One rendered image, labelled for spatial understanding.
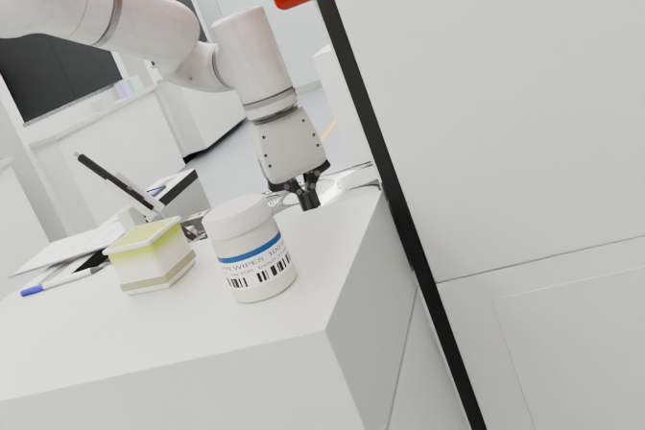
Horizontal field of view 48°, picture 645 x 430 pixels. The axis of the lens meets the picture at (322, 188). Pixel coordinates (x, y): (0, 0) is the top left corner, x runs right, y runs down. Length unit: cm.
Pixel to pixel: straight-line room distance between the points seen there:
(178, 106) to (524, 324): 680
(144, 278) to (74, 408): 20
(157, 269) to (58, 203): 497
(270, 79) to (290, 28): 832
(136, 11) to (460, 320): 58
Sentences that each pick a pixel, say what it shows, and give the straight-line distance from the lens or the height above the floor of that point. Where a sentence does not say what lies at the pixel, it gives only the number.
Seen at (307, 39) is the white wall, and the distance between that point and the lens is 938.
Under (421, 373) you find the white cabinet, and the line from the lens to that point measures 92.
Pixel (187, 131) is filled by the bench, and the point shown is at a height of 31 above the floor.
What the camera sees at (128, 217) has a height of 104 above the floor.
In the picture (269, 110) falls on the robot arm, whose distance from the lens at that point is 110.
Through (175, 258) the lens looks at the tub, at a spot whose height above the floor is 99.
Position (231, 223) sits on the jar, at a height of 105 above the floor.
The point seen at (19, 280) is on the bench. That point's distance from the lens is 505.
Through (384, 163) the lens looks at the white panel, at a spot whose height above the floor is 100.
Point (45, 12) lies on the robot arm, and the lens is 91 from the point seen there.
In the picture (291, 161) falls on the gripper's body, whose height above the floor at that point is 100.
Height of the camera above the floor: 124
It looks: 15 degrees down
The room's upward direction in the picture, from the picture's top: 21 degrees counter-clockwise
